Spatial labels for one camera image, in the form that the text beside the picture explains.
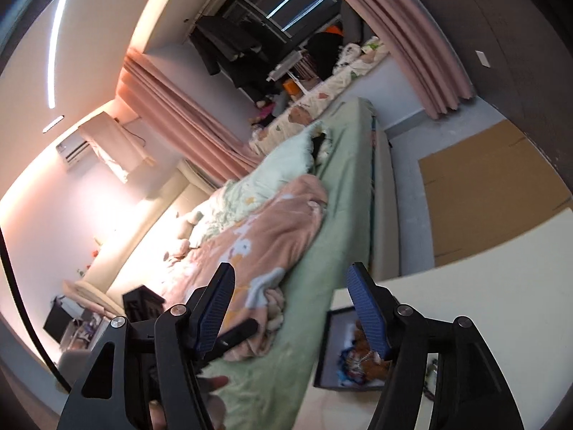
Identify beige bed frame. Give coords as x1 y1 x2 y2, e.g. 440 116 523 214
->
369 128 404 281

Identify black cable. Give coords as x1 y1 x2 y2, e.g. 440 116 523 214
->
0 226 72 390

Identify black and orange bag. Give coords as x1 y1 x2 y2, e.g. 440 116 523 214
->
307 24 345 79

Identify cluttered bedside table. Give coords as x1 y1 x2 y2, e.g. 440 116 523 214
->
60 302 115 352

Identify white cloth cover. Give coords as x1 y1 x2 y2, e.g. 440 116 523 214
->
78 113 157 184

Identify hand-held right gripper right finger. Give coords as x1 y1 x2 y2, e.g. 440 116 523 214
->
347 263 524 430

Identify pale green quilt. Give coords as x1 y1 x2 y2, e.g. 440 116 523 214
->
190 178 287 249

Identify white air conditioner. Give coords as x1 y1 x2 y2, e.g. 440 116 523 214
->
56 140 92 165

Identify white rack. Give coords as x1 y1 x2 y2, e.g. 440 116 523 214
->
268 51 321 95

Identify pile of colourful jewelry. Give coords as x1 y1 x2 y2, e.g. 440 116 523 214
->
337 320 391 386

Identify person's left hand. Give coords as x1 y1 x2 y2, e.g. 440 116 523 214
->
150 375 230 430

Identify beige padded headboard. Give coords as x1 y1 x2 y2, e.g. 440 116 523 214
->
74 161 220 319

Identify black bedside table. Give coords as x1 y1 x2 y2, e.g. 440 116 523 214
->
43 296 72 345

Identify brown cardboard sheet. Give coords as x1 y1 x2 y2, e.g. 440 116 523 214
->
417 119 573 268

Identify green bed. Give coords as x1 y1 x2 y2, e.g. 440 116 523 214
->
210 97 377 430

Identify long ceiling light strip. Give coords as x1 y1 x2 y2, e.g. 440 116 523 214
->
46 0 72 109

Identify black hanging clothes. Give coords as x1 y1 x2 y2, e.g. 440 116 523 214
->
190 14 296 101

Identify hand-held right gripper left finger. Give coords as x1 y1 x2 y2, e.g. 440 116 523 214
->
56 262 236 430

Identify pink floral blanket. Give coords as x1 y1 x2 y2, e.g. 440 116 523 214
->
162 175 329 363

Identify pale green pillow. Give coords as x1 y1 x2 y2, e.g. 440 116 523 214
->
251 120 324 189

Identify beige plush toy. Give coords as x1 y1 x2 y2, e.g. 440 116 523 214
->
172 212 204 258

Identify floral window seat cushion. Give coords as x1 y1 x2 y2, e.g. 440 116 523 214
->
248 38 389 155

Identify dark window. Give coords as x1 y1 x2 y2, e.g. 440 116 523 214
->
219 0 343 48

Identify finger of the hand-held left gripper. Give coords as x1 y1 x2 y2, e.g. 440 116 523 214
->
203 319 259 363

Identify pink curtain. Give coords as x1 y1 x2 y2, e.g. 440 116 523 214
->
114 47 263 189
302 0 475 120

